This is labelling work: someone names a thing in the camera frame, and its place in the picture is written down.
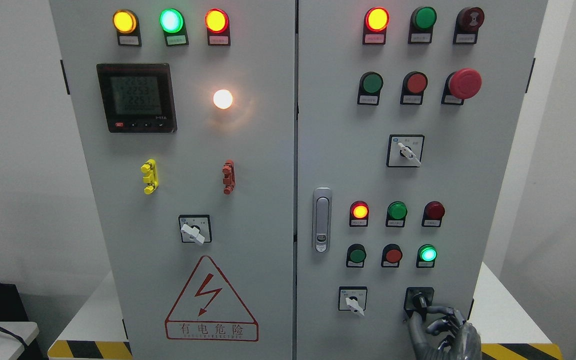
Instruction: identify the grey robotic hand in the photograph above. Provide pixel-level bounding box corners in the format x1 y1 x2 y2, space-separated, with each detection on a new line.
407 306 482 360

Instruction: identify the black rotary knob switch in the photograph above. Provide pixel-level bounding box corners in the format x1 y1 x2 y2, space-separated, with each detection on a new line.
403 287 435 321

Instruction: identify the green push button lower right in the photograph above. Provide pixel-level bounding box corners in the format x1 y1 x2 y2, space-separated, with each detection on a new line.
416 244 438 269

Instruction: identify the green push button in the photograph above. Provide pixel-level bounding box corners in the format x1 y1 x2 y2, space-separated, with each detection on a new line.
416 244 438 269
356 71 384 106
346 243 367 268

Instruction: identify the red push button lower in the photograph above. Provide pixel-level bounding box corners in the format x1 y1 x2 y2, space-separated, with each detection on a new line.
381 244 403 268

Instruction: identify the red push button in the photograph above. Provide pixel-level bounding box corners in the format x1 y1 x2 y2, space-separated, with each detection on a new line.
400 71 428 106
381 244 403 268

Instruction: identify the red indicator middle right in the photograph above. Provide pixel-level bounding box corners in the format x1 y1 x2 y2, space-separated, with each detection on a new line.
422 201 446 228

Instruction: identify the green push button lower left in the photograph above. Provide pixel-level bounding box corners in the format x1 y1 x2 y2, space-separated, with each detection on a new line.
346 243 367 268

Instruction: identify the green indicator middle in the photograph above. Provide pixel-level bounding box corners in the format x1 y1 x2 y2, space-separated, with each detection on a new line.
385 201 408 228

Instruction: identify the red lit indicator middle left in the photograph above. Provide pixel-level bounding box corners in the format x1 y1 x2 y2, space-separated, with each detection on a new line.
349 200 370 227

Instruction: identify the red lit indicator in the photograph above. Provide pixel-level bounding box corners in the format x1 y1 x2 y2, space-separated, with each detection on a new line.
349 200 370 227
362 6 390 45

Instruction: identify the grey right cabinet door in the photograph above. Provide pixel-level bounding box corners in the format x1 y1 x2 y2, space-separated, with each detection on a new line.
295 0 547 360

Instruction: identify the grey cabinet door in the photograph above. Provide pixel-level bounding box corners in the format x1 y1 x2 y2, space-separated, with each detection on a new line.
49 0 296 360
295 0 547 360

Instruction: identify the red electric warning sticker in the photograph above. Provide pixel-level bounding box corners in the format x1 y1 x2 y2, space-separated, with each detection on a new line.
164 255 259 342

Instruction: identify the red emergency stop button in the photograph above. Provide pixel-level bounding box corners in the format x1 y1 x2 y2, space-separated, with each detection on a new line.
441 68 483 106

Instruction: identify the red push button upper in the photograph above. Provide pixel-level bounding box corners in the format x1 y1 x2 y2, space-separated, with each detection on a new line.
400 71 428 106

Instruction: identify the green push button upper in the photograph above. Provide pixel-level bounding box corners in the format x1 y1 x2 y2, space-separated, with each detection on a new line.
356 71 384 106

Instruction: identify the green indicator top right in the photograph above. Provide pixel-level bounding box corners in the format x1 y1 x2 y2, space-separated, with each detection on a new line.
407 6 437 44

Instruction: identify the dark red buzzer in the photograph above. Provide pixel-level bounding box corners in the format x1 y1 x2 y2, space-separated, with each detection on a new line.
453 6 485 44

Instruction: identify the red lit indicator top right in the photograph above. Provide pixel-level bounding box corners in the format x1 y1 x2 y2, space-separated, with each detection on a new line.
362 6 390 45

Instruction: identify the white glowing lamp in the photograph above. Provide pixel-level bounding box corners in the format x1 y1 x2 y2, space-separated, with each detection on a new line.
212 89 234 110

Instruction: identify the grey left cabinet door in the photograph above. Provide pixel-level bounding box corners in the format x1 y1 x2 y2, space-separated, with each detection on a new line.
49 0 296 360

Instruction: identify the white platform with hazard stripes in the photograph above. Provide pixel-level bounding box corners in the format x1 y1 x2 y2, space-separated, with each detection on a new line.
47 264 563 360

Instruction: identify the red-orange indicator light left door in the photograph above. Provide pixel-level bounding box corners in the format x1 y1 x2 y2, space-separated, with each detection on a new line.
205 7 231 46

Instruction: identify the black digital power meter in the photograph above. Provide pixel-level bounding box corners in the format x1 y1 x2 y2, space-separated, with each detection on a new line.
96 63 178 133

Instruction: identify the green lit indicator light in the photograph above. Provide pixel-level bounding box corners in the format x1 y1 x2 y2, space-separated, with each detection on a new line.
158 7 189 47

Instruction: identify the yellow indicator light top left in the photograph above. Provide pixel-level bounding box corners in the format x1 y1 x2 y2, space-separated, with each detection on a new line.
112 9 142 47

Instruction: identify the white side table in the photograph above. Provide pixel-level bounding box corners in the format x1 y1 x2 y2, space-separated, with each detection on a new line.
0 321 39 360

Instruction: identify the white selector switch lower right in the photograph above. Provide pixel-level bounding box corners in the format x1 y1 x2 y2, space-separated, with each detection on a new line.
338 285 368 317

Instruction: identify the white selector switch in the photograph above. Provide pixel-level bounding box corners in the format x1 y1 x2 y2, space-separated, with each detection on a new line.
338 285 368 317
386 134 425 168

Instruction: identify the white selector switch upper right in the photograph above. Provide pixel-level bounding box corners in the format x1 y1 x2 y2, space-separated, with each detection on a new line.
386 134 425 168

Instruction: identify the silver door latch handle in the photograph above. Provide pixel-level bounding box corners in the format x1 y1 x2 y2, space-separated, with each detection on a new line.
311 187 333 254

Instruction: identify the white selector switch left door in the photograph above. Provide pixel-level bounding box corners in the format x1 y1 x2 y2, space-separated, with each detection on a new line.
178 214 212 245

